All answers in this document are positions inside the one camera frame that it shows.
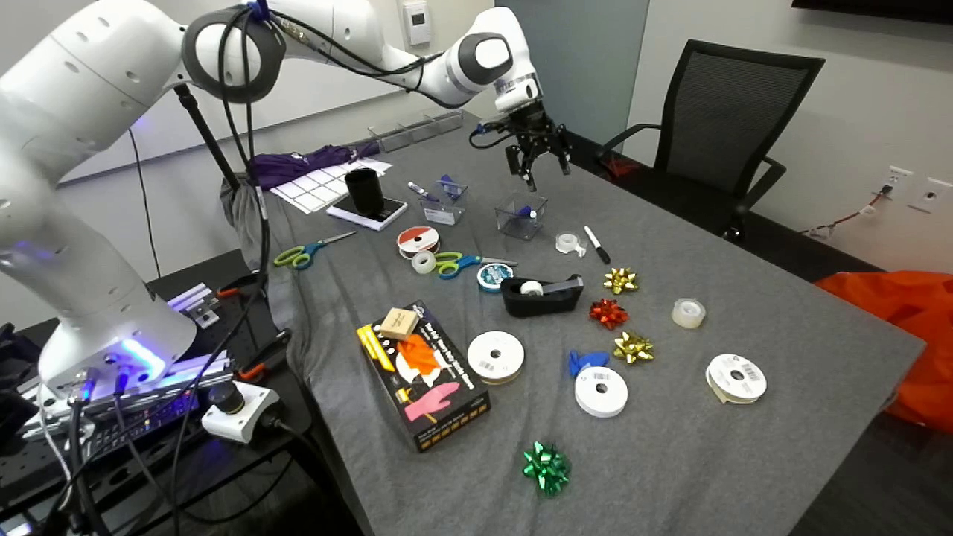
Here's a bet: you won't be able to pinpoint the black cart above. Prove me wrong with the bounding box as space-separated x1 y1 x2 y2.
0 246 361 536

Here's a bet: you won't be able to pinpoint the black tape dispenser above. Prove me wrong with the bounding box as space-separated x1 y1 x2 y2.
498 272 586 322

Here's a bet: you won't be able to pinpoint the frosted tape roll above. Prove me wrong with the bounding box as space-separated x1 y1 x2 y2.
668 294 710 333

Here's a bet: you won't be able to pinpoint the small clear tape dispenser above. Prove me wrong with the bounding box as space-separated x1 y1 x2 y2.
552 229 589 263

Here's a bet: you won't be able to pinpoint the black and white marker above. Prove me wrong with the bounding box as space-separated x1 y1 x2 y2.
580 223 618 269

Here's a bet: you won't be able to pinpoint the dark box of craft supplies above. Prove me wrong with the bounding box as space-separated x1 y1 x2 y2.
355 298 494 455

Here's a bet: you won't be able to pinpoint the black stand pole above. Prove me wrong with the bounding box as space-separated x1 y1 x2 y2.
172 84 248 196

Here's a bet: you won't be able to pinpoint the black office chair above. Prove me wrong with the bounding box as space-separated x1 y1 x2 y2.
594 39 829 242

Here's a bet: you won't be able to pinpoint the black wall screen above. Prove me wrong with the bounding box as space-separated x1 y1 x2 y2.
789 0 953 28

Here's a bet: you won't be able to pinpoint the orange handled tool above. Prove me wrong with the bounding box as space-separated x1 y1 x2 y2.
236 337 296 383
214 272 271 303

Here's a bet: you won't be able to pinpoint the gold gift bow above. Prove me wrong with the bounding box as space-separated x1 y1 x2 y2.
603 266 641 298
610 327 658 368

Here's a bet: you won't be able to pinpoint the blue gift bow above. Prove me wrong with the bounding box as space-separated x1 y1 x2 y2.
562 346 613 382

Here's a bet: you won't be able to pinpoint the white and red ribbon spool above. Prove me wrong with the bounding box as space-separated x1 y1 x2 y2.
394 223 440 258

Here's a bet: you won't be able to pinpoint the robot base plate with light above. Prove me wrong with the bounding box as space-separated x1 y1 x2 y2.
19 337 236 458

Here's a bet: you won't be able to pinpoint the grey tablecloth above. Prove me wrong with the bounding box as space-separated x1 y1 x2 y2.
223 111 930 536

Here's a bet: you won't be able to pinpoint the red gift bow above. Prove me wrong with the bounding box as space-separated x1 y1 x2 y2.
586 294 632 333

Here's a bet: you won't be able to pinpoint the white wall plate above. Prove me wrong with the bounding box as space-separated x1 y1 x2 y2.
917 176 953 218

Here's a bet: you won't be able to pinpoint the green and blue scissors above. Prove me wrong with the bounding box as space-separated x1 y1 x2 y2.
433 246 487 284

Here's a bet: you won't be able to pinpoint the green handled scissors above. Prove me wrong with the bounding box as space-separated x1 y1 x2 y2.
271 229 358 275

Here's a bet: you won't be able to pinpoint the black cup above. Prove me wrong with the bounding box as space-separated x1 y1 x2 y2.
342 164 388 223

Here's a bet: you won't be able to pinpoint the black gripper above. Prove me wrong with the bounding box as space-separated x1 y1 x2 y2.
501 100 579 193

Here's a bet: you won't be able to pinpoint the white box with black knob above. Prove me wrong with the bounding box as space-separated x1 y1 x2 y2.
201 377 283 447

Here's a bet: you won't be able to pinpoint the orange bag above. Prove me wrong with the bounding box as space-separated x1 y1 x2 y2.
817 269 953 435

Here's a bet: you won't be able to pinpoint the green gift bow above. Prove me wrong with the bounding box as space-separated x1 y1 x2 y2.
519 438 574 498

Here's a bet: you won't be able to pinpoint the round Ice Breakers tin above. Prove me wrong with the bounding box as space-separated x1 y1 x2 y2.
473 258 519 294

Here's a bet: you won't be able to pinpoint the white wall outlet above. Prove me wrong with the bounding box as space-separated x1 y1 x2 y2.
886 162 917 202

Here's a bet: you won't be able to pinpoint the white label sheet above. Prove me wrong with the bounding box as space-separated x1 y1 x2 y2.
268 154 396 218

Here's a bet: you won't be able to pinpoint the silver clamp device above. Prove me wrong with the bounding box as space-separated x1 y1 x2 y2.
166 279 223 330

